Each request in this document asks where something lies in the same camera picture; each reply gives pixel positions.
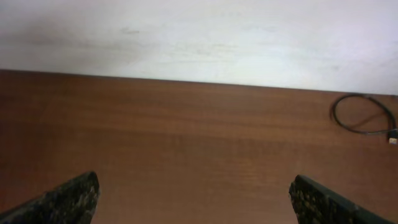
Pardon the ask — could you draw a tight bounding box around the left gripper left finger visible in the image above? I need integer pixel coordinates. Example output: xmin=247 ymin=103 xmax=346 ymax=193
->
xmin=1 ymin=171 xmax=100 ymax=224

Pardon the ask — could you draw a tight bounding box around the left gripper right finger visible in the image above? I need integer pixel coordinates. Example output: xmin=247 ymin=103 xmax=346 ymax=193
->
xmin=289 ymin=175 xmax=392 ymax=224

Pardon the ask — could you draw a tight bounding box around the black USB cable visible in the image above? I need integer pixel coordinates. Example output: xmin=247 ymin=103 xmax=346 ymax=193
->
xmin=329 ymin=93 xmax=398 ymax=146

